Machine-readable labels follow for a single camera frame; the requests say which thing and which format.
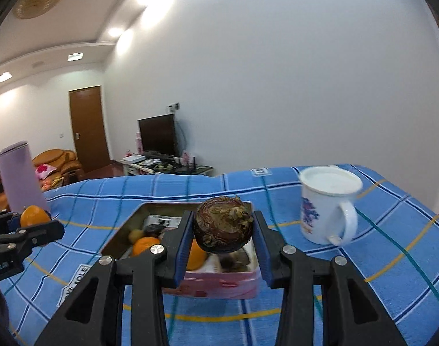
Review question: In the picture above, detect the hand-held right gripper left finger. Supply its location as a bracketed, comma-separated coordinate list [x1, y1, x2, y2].
[33, 209, 195, 346]

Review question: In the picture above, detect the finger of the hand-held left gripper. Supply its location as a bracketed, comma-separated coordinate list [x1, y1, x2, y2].
[0, 210, 22, 238]
[0, 220, 66, 258]

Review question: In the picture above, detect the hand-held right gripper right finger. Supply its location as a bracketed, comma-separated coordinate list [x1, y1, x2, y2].
[253, 210, 408, 346]

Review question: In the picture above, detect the small orange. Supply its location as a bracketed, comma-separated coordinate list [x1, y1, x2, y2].
[20, 205, 51, 227]
[185, 240, 208, 272]

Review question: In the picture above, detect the large orange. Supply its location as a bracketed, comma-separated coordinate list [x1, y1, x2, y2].
[132, 237, 161, 257]

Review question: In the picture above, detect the dark brown mangosteen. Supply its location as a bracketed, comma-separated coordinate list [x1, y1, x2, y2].
[193, 195, 254, 253]

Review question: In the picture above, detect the pink tin box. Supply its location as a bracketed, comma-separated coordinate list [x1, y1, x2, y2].
[101, 202, 261, 299]

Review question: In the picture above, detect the printed paper liner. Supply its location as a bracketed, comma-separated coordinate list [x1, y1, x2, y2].
[145, 214, 184, 229]

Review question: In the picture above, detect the lavender electric kettle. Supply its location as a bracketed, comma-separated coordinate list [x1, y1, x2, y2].
[0, 140, 51, 220]

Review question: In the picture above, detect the white printed mug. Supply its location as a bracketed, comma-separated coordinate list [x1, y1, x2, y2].
[299, 165, 363, 246]

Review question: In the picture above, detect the orange leather sofa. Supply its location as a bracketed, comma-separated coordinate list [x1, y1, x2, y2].
[0, 148, 83, 210]

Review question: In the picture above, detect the white television stand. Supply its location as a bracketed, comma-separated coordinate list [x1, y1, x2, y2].
[120, 153, 213, 177]

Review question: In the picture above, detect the brown wooden door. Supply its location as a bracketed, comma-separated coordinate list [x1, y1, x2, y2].
[68, 86, 111, 174]

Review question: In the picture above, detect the black flat television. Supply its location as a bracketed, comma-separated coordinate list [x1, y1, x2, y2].
[137, 114, 179, 157]

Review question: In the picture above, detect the black television cable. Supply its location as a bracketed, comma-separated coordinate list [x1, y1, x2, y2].
[178, 115, 188, 152]

